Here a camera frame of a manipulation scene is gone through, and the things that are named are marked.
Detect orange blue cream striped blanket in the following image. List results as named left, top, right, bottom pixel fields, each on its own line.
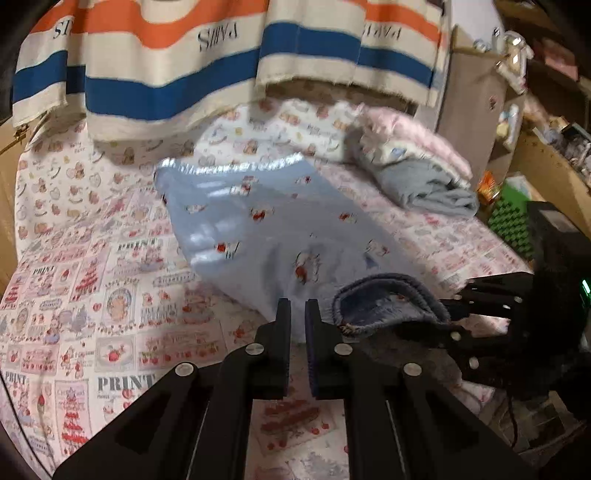
left=11, top=0, right=448, bottom=141

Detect grey folded towel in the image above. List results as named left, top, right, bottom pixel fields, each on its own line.
left=373, top=154, right=481, bottom=219

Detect white printed folded cloth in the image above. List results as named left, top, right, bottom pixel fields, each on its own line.
left=361, top=134, right=417, bottom=166

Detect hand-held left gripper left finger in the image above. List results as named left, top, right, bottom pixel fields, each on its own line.
left=53, top=298, right=293, bottom=480

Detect light blue printed pants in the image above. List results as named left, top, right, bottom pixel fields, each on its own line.
left=154, top=154, right=462, bottom=347

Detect wooden cabinet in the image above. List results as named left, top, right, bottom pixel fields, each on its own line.
left=435, top=25, right=527, bottom=182

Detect pink fluffy blanket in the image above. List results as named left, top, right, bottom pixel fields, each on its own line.
left=358, top=104, right=472, bottom=182

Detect wooden shelf unit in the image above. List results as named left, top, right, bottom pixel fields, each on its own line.
left=499, top=0, right=591, bottom=224

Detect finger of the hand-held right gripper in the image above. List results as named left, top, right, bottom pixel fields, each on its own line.
left=397, top=322, right=525, bottom=385
left=440, top=271, right=537, bottom=320

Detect printed bed sheet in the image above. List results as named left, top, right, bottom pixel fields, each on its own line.
left=0, top=99, right=532, bottom=480

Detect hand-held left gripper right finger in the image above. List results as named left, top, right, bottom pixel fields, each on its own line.
left=305, top=299, right=539, bottom=480

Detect orange snack packet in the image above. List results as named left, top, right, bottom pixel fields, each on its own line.
left=475, top=170, right=505, bottom=205

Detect black cable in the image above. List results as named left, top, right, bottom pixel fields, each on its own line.
left=505, top=391, right=522, bottom=449

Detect green studded plastic board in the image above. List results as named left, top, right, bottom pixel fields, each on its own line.
left=488, top=184, right=537, bottom=260

